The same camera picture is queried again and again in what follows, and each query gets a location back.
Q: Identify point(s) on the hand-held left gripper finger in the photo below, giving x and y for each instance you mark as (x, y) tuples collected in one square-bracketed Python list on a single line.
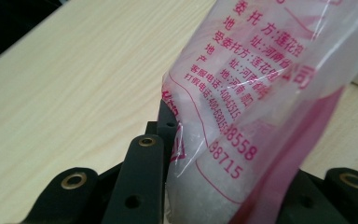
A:
[(167, 127)]

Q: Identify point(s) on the red and white plastic bag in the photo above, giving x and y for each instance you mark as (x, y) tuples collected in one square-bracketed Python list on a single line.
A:
[(245, 93)]

